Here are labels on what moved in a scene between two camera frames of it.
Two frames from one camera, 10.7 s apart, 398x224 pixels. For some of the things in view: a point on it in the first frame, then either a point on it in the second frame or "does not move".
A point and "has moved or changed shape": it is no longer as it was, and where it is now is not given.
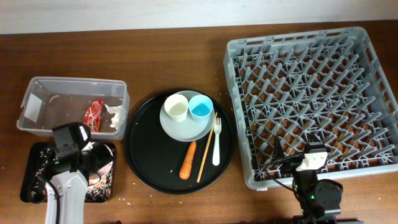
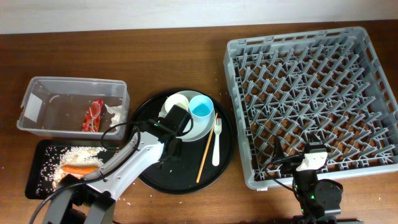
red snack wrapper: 92,115 does not move
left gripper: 105,156 -> 177,152
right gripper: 291,163 does not move
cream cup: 176,106 does not move
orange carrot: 185,168 has moved or changed shape
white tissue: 119,116 does not move
